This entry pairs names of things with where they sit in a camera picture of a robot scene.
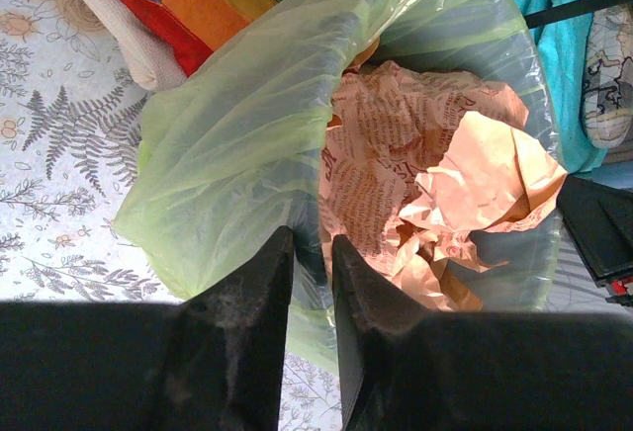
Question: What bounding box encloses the teal cloth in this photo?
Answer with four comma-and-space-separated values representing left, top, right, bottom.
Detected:
514, 0, 606, 173

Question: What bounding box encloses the crumpled brown paper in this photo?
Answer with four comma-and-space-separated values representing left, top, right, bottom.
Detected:
318, 61, 567, 311

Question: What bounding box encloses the green trash bag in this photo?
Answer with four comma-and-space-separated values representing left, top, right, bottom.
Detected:
113, 0, 561, 372

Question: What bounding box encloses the grey patterned sneaker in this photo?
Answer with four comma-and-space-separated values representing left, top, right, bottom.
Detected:
582, 2, 632, 148

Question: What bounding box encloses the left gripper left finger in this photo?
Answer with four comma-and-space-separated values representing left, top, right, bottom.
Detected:
162, 226, 294, 430

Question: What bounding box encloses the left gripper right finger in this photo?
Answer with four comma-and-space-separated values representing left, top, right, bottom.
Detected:
332, 235, 445, 430

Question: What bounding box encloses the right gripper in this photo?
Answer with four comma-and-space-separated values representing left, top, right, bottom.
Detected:
557, 176, 632, 308

